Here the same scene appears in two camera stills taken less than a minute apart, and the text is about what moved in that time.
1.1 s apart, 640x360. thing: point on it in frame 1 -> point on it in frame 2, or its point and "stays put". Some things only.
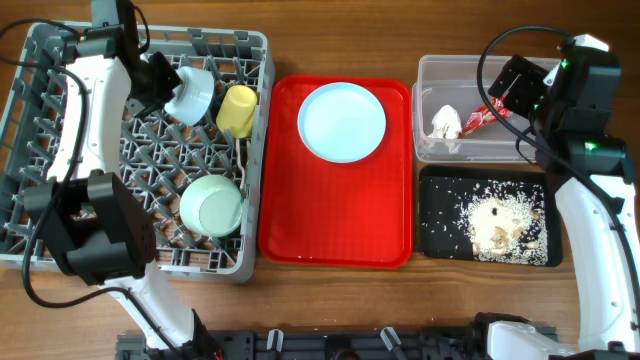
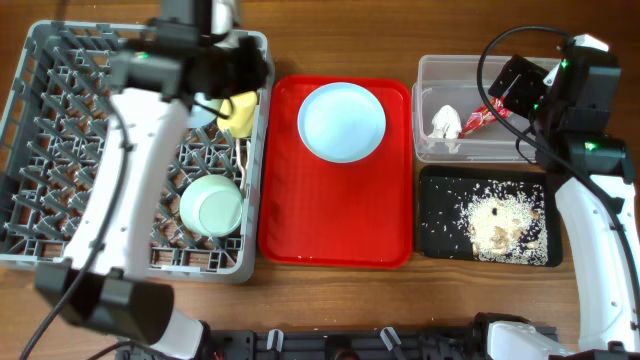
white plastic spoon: [248, 153] stays put
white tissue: [446, 123] stays put
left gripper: [143, 106] -> [250, 73]
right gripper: [531, 77] stays put
